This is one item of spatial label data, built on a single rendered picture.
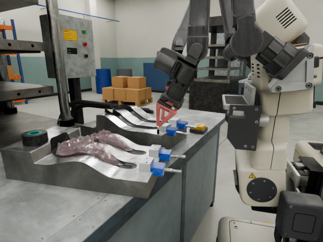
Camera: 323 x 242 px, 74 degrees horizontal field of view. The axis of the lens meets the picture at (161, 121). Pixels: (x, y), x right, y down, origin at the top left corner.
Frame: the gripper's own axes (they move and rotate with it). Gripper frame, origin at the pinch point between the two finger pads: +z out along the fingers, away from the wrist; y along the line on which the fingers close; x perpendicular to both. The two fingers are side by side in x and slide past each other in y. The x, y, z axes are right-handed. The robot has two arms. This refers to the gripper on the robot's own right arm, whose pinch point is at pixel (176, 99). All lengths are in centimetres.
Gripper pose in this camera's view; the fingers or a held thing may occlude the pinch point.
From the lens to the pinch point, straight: 101.7
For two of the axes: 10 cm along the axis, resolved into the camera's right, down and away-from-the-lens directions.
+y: -5.0, 2.2, -8.4
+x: 8.7, 1.5, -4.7
